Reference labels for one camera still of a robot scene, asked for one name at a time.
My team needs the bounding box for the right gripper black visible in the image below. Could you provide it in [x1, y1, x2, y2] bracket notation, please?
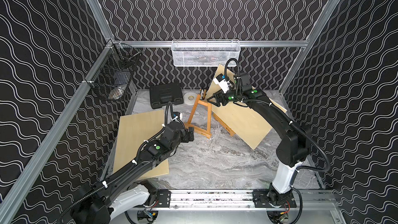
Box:
[206, 87, 242, 107]

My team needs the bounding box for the wooden easel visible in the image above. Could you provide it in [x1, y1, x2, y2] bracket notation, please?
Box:
[212, 113, 236, 136]
[184, 94, 212, 139]

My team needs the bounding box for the plywood board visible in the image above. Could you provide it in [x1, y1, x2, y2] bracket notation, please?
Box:
[206, 64, 287, 150]
[113, 110, 164, 173]

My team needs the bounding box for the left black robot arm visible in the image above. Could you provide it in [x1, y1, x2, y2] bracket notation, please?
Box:
[56, 102, 194, 224]

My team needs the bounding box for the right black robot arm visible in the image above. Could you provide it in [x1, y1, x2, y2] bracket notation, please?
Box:
[206, 59, 331, 205]

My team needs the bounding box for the small black tray box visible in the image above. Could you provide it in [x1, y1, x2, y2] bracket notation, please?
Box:
[200, 89, 207, 100]

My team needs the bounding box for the white tape roll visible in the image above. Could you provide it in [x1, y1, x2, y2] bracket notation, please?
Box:
[183, 92, 198, 105]

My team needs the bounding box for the black plastic tool case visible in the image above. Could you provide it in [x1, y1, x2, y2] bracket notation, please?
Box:
[149, 83, 184, 109]

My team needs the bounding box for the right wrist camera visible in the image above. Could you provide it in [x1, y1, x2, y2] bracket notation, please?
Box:
[213, 74, 235, 93]

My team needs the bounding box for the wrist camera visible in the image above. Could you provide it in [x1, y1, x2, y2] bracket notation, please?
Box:
[213, 74, 235, 93]
[171, 112, 182, 121]

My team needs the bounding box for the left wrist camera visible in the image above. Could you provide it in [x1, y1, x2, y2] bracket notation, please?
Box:
[171, 112, 182, 121]

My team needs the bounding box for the white wire mesh basket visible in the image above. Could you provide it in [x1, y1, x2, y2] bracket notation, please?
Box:
[171, 39, 241, 67]

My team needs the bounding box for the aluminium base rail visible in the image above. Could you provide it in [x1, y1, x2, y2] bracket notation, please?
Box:
[79, 188, 347, 224]

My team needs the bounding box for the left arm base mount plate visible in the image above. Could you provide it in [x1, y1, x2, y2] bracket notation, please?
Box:
[145, 189, 172, 208]

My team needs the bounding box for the black wire mesh basket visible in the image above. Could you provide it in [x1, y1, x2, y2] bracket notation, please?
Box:
[84, 39, 143, 101]

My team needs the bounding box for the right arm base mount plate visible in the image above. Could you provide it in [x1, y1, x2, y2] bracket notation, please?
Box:
[252, 189, 297, 208]

